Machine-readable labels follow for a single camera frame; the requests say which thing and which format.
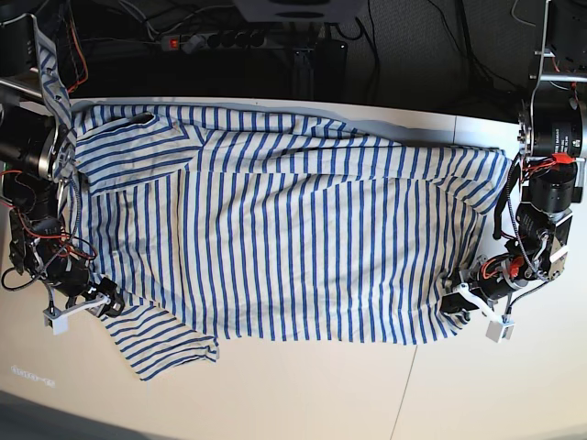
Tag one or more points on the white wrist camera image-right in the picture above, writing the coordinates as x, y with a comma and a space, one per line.
499, 331

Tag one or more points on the image-right robot arm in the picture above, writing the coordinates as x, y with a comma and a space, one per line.
547, 176

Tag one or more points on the black power strip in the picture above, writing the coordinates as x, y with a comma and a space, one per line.
228, 40

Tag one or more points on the image-right arm gripper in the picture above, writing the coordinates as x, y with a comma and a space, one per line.
486, 282

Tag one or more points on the blue white striped T-shirt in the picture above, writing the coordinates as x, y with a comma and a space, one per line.
218, 223

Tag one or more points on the grey table leg post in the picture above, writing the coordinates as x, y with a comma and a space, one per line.
302, 75

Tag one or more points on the image-left robot arm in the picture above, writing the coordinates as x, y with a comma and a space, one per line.
37, 148

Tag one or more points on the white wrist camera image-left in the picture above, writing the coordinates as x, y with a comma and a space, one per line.
57, 320

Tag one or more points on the image-left arm gripper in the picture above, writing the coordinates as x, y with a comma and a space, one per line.
67, 278

